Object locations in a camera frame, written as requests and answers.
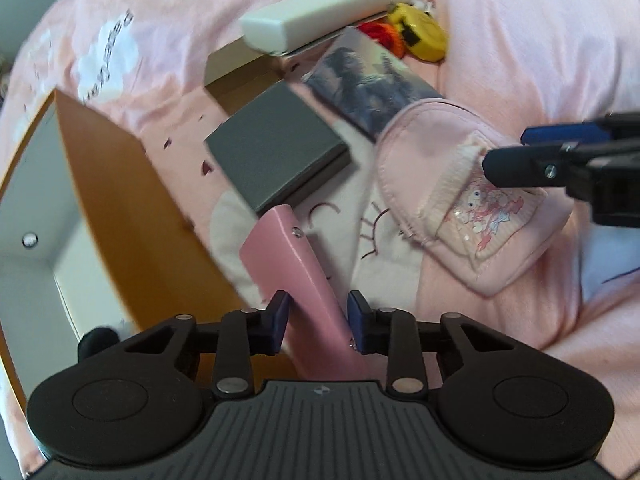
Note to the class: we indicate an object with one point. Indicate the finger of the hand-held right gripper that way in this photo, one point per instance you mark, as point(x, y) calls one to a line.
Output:
point(560, 133)
point(520, 165)

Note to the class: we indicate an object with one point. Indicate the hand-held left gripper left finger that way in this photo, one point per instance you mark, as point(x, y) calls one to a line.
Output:
point(277, 321)

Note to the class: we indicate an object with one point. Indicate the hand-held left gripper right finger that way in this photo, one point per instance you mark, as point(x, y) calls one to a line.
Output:
point(357, 321)

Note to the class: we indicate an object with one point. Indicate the pink case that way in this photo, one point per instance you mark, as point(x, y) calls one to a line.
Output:
point(295, 280)

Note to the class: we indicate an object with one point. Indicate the pink cartoon pouch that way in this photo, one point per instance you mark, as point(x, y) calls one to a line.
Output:
point(425, 160)

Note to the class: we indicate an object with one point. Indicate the yellow tape measure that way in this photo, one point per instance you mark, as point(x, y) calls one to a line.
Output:
point(425, 35)

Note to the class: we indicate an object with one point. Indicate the orange crochet fruit toy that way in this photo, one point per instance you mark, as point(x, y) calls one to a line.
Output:
point(385, 35)

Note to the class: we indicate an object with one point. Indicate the brown cardboard box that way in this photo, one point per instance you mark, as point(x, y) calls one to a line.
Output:
point(125, 200)

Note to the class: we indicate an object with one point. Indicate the pink printed blanket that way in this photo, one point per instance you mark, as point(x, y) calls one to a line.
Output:
point(500, 35)

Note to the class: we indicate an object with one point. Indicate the grey flat box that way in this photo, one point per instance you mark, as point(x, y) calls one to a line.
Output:
point(275, 145)

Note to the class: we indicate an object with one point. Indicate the picture print card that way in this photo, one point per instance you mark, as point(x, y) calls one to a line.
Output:
point(360, 85)

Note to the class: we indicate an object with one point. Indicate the small brown box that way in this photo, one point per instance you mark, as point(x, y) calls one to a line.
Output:
point(240, 72)

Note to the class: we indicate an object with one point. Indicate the white long box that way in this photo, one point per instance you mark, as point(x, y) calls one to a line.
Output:
point(320, 10)

